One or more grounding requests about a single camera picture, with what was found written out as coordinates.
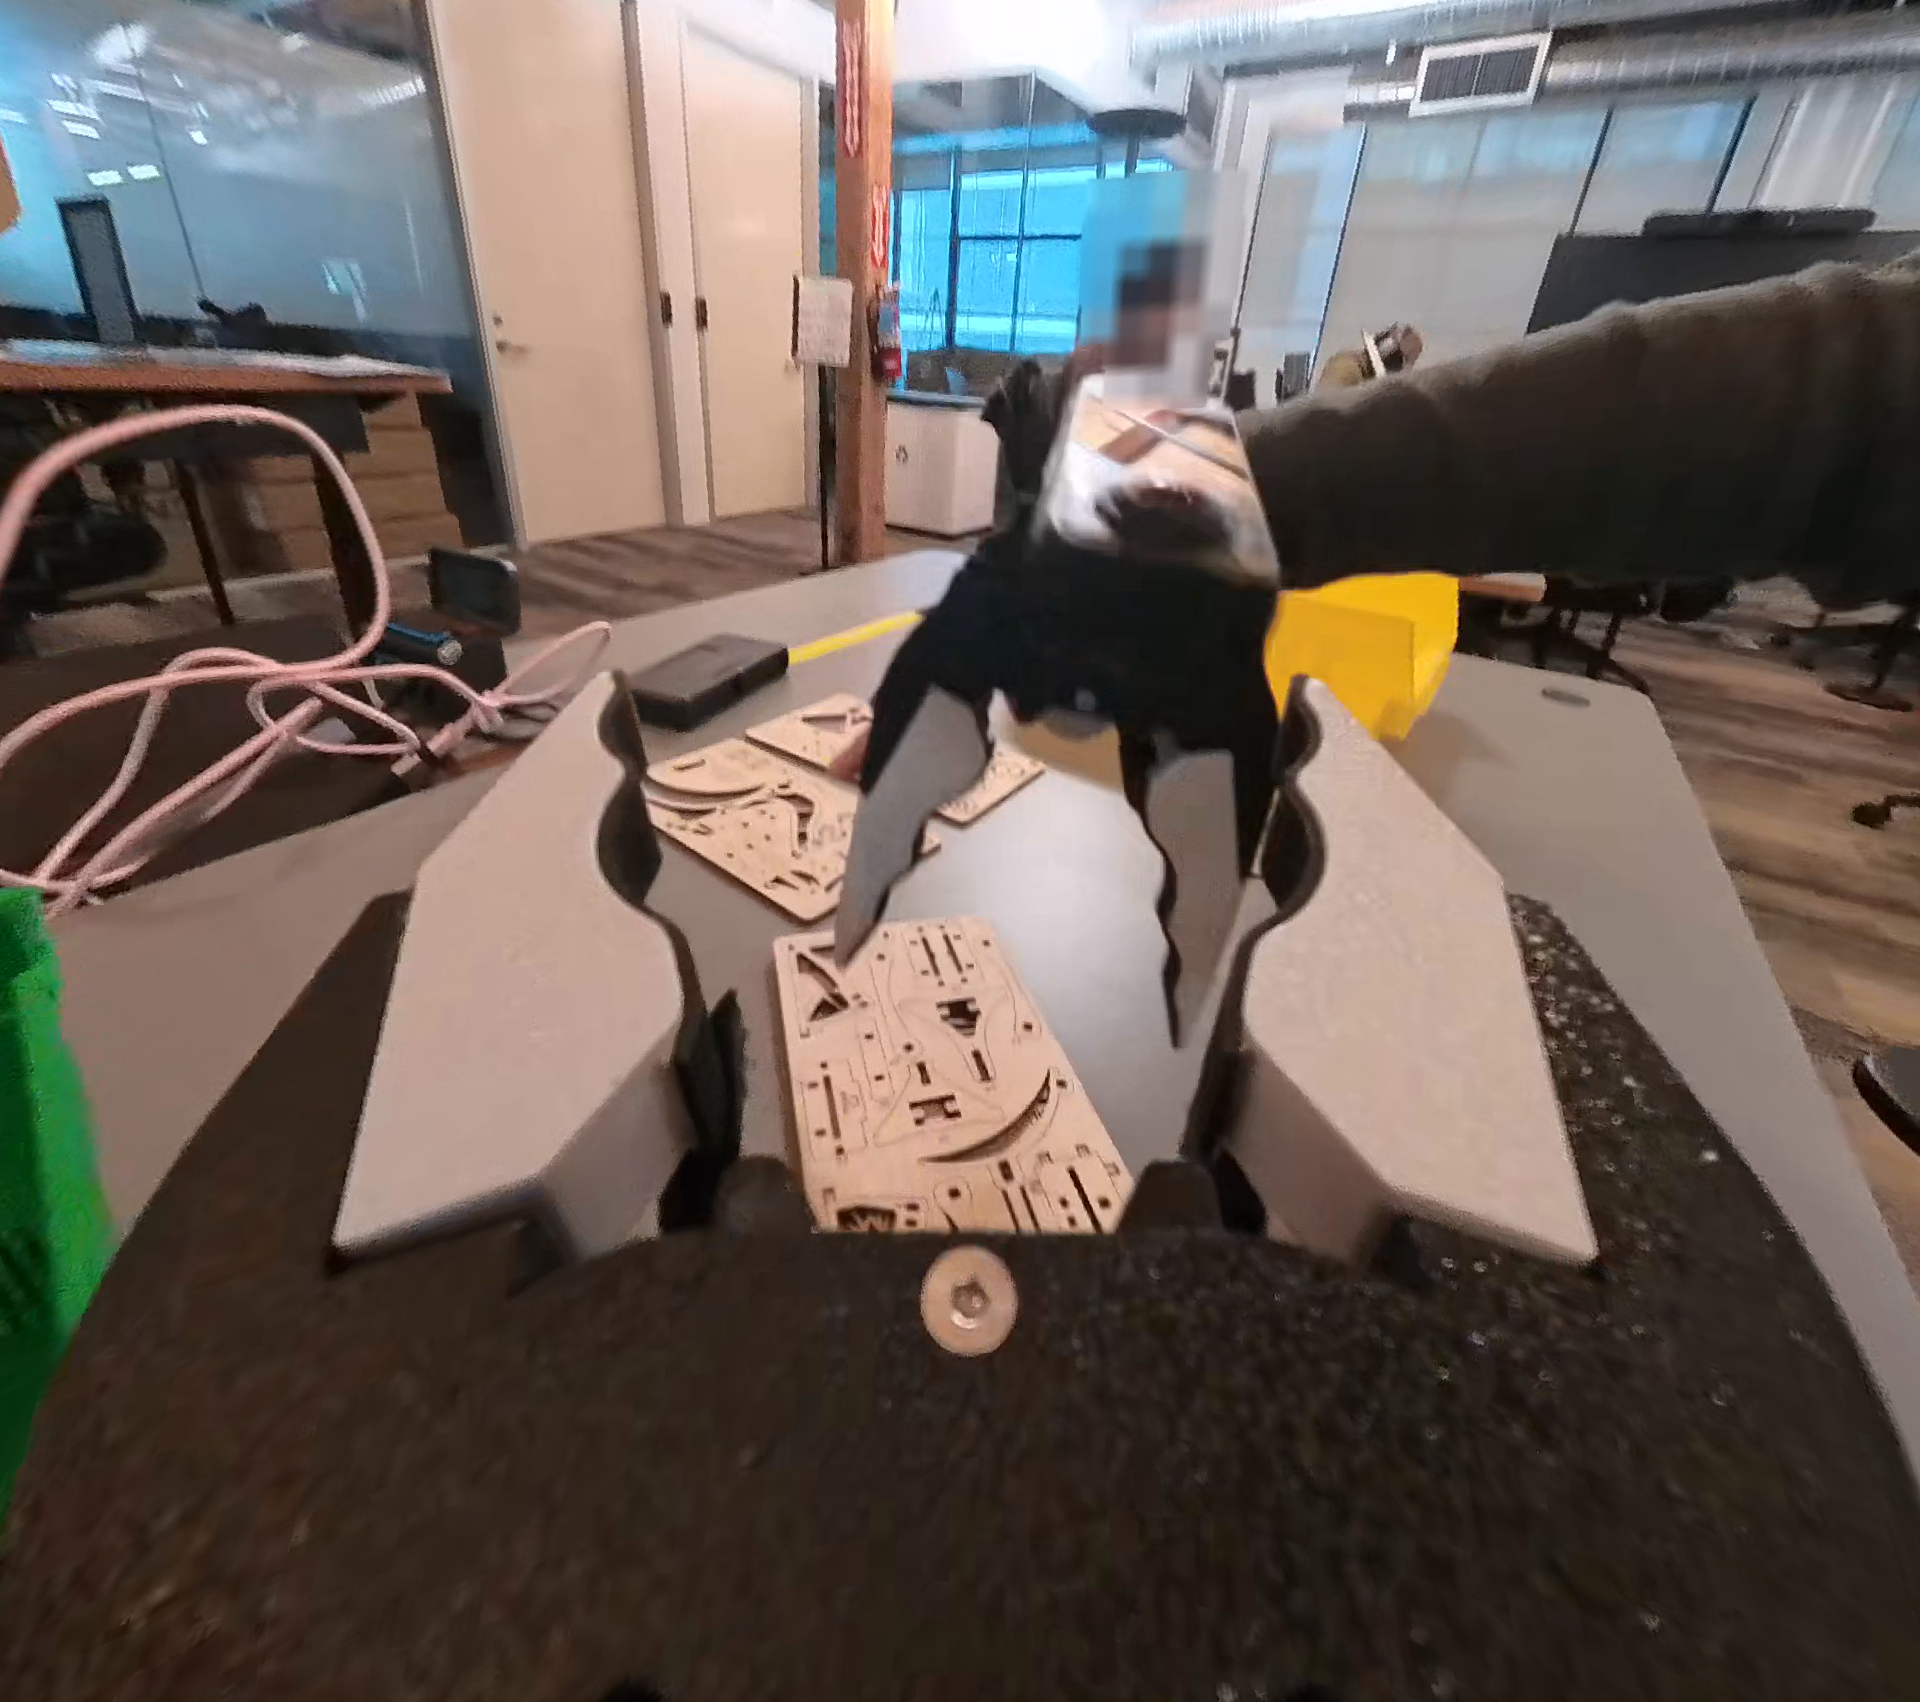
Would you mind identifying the yellow plastic bin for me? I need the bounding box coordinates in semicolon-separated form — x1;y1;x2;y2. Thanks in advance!
1264;572;1460;746

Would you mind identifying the pink cable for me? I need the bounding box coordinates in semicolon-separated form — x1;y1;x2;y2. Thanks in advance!
0;401;619;910

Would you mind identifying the black flat box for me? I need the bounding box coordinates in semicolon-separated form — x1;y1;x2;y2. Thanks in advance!
619;632;791;732

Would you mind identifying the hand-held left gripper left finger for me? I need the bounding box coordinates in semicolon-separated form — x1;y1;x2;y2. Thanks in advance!
329;670;747;1265

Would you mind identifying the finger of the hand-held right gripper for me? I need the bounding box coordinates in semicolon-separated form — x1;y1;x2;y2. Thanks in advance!
829;687;996;972
1128;743;1252;1047

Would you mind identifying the laser-cut wooden part sheet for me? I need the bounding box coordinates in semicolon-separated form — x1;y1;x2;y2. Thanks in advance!
640;741;945;927
744;691;1049;830
769;914;1136;1234

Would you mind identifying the wooden post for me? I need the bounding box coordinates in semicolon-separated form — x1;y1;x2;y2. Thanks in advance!
821;0;903;567

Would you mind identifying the green plastic bin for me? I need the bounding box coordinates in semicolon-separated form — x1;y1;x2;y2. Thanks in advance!
0;882;121;1530

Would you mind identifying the small black blue device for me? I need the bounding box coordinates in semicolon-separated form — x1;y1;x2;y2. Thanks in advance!
375;544;523;684

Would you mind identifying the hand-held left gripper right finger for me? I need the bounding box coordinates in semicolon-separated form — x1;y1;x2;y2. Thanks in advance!
1181;674;1600;1268

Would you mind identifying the wooden desk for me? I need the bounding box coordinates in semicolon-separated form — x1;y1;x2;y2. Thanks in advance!
0;339;455;631

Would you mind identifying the white door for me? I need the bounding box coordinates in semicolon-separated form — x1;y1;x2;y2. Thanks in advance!
679;24;825;524
424;0;671;545

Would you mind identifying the white cabinet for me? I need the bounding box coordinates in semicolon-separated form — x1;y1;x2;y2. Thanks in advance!
880;385;1000;535

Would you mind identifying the paper sign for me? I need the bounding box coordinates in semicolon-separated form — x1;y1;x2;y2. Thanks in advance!
788;272;857;372

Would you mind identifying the black wall screen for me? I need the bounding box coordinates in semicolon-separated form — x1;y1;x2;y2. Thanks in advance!
1526;207;1920;343

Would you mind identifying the person's right forearm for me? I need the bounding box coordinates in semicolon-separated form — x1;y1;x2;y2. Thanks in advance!
1234;257;1920;605

